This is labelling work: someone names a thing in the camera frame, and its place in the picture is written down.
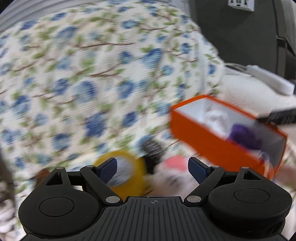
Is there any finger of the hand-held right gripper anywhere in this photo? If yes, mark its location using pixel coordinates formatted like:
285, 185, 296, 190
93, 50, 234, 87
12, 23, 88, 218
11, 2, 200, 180
257, 105, 296, 126

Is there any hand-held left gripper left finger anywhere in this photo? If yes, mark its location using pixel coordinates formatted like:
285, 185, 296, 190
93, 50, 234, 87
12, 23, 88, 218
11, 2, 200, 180
45, 157, 123, 205

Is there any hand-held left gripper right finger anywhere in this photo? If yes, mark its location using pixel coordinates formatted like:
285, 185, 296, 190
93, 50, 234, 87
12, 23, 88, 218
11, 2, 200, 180
184, 157, 260, 205

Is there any white plush toy pink nose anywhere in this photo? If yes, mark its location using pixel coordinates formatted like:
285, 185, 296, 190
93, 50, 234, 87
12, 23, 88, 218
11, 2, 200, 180
139, 137, 204, 197

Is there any orange box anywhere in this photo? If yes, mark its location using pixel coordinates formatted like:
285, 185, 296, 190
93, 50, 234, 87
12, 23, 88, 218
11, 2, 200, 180
170, 95, 287, 180

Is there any purple cloth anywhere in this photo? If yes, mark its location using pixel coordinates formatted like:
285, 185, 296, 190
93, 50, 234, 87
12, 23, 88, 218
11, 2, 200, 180
228, 123, 263, 151

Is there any white soft cloth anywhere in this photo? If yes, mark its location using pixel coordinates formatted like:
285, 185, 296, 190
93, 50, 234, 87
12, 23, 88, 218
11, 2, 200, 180
203, 109, 234, 137

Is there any yellow tape roll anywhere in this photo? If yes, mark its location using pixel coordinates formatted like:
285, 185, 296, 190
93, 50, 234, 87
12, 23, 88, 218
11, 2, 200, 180
94, 151, 147, 196

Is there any white power strip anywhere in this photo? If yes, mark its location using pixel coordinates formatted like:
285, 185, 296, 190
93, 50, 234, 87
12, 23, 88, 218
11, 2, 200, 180
246, 65, 294, 95

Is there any brown block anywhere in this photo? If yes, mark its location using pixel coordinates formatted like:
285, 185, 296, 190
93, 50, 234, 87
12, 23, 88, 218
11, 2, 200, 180
35, 169, 50, 186

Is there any dark grey panel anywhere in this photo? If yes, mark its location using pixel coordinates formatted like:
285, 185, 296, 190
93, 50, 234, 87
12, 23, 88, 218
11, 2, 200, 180
272, 0, 296, 79

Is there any blue floral blanket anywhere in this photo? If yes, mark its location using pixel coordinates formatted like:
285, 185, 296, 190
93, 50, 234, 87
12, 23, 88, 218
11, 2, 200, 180
0, 7, 226, 209

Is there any white power cable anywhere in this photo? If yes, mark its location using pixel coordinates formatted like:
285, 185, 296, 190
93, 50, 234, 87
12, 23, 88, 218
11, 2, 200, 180
223, 62, 252, 77

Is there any white wall socket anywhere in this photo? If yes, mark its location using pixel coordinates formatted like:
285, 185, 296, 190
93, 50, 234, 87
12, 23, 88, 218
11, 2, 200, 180
228, 0, 255, 12

